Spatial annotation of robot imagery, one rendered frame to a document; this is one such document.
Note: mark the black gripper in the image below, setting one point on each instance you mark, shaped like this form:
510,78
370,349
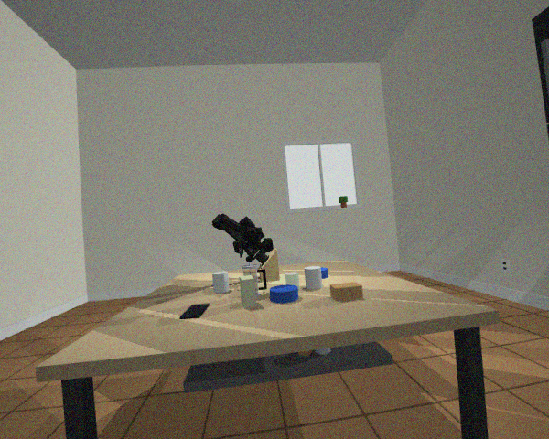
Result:
254,243

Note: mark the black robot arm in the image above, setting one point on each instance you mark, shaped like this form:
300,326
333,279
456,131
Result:
244,230

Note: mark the light grey cylinder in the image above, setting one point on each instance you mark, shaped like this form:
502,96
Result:
220,282
313,277

